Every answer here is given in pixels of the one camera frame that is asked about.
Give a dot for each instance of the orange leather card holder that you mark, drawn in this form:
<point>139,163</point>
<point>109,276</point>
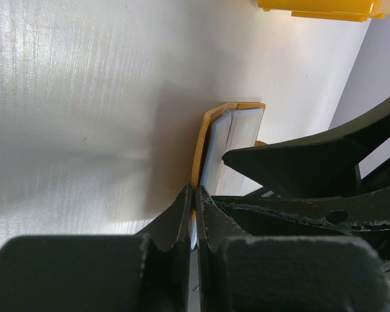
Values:
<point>230,126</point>

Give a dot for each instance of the yellow plastic bin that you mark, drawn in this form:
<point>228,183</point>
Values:
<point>344,10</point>

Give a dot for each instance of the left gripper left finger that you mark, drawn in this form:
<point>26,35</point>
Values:
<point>147,271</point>

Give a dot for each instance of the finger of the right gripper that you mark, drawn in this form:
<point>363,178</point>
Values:
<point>365,215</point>
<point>304,167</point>

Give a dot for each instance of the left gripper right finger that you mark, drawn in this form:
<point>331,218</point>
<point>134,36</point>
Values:
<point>263,266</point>

